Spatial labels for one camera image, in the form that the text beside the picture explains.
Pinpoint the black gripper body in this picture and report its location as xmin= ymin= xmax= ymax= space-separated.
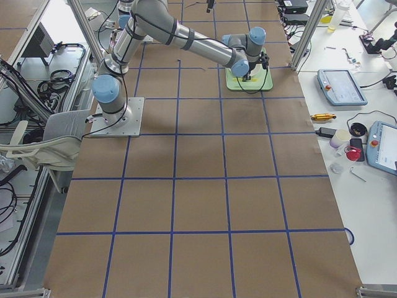
xmin=241 ymin=60 xmax=260 ymax=82
xmin=206 ymin=0 xmax=215 ymax=9

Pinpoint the white round plate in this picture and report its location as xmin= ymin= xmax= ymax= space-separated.
xmin=250 ymin=64 xmax=264 ymax=78

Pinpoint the yellow plastic fork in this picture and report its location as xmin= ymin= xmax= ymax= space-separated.
xmin=232 ymin=77 xmax=264 ymax=84

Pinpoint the light green tray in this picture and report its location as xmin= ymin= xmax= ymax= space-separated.
xmin=225 ymin=47 xmax=273 ymax=94

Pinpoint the teach pendant near tray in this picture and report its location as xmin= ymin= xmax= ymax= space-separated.
xmin=317 ymin=69 xmax=368 ymax=106

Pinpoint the black power adapter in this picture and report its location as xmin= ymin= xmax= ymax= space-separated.
xmin=315 ymin=127 xmax=336 ymax=138

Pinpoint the white lavender cup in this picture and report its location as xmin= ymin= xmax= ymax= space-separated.
xmin=329 ymin=129 xmax=351 ymax=148

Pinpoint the black round dish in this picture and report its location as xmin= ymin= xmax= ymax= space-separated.
xmin=349 ymin=122 xmax=368 ymax=137

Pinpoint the black smartphone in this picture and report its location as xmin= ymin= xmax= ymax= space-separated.
xmin=349 ymin=138 xmax=365 ymax=161

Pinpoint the red round object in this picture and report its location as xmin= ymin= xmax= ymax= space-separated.
xmin=344 ymin=146 xmax=362 ymax=161

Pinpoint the metal hex key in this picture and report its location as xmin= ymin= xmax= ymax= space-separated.
xmin=349 ymin=167 xmax=367 ymax=183

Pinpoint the teach pendant with red button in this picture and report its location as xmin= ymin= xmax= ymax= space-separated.
xmin=366 ymin=121 xmax=396 ymax=176

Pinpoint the grey electronics box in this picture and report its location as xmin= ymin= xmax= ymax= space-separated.
xmin=21 ymin=22 xmax=55 ymax=66

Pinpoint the white chair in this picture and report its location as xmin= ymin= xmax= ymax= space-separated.
xmin=1 ymin=109 xmax=90 ymax=193

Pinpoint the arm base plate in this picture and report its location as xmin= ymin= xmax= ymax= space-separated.
xmin=143 ymin=35 xmax=154 ymax=43
xmin=89 ymin=97 xmax=145 ymax=137

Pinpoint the aluminium frame post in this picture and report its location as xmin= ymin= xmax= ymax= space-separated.
xmin=290 ymin=0 xmax=327 ymax=70

